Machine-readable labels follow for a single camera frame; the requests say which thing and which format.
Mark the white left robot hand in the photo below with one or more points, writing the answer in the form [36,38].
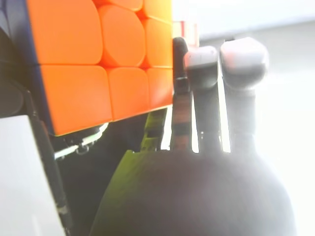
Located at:
[197,196]

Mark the Rubik's cube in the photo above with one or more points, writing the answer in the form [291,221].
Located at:
[81,61]

